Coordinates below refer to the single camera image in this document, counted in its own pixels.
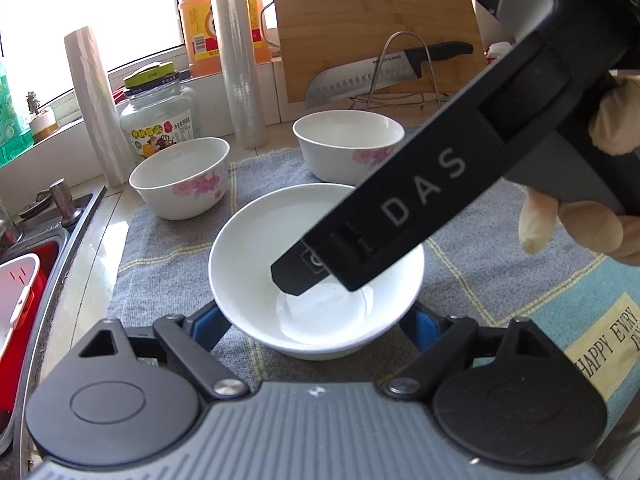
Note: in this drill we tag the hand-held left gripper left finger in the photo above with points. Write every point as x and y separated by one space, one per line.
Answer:
207 330

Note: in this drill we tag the orange cooking oil bottle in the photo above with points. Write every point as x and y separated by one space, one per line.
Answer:
200 25

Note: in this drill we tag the metal faucet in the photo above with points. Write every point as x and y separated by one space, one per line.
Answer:
7 225

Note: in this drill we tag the white plastic basket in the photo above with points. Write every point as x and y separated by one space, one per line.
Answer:
20 280

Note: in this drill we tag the steel sink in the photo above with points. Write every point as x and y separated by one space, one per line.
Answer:
80 230

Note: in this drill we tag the red white plastic bag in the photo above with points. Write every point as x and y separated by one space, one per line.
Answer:
497 51

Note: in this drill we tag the bamboo cutting board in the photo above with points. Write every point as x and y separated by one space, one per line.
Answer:
350 10

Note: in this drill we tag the tall plastic wrap roll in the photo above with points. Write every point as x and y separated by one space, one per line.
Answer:
240 85

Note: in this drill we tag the glass jar with green lid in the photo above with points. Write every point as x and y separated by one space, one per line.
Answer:
155 125

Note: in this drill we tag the small potted plant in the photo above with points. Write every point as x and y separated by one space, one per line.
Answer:
42 120

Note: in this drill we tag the window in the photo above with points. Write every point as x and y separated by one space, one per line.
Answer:
100 5

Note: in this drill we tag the short plastic wrap roll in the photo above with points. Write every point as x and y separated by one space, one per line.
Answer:
92 110

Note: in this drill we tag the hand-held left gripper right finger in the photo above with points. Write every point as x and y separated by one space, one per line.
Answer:
422 327

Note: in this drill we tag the grey blue checked cloth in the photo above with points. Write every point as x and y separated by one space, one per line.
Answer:
165 270

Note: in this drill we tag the white floral bowl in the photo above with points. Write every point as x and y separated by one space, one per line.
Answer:
340 135
250 240
175 170

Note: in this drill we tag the metal soap dispenser pump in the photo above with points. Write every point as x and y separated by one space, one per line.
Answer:
64 200

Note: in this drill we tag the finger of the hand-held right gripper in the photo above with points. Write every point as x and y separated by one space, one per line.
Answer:
295 275

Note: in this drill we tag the red plastic basin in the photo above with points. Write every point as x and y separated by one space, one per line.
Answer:
25 360

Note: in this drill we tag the large kitchen knife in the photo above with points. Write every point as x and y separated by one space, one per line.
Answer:
350 82

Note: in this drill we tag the person's right hand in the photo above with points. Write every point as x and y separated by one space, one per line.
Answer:
590 225

